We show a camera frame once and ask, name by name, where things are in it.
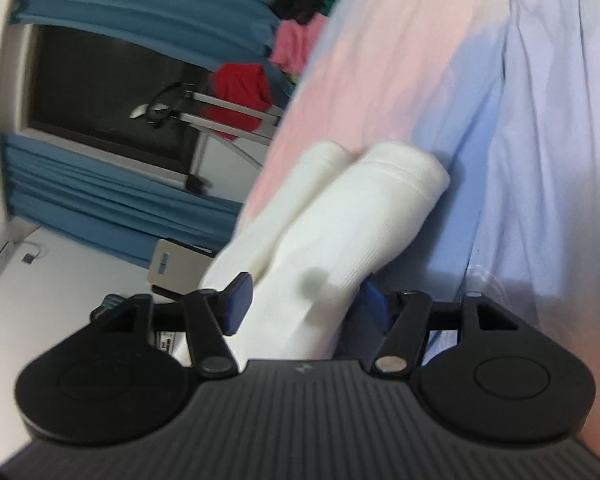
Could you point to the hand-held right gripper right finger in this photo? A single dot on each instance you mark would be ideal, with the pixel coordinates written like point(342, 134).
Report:
point(375, 306)

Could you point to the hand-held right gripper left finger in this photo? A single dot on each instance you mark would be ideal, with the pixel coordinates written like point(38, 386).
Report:
point(238, 300)

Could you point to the white garment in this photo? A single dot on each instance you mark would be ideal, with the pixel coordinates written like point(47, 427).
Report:
point(325, 240)

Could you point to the beige box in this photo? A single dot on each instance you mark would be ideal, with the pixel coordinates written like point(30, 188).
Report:
point(177, 262)

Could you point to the blue curtain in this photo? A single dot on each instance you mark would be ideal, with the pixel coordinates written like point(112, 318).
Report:
point(145, 5)
point(110, 195)

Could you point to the metal drying rack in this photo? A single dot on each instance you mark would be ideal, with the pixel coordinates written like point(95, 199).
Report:
point(220, 120)

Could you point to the red garment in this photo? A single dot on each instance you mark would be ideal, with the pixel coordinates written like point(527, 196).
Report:
point(240, 100)

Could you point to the pastel pink blue bedsheet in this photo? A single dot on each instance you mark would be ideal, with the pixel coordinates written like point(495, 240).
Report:
point(460, 110)

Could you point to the dark window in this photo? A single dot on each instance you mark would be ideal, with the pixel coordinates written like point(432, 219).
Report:
point(115, 95)

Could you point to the pink garment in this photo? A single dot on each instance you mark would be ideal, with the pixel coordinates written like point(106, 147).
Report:
point(295, 45)

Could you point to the small wall socket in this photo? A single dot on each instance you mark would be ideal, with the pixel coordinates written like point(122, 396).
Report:
point(29, 258)

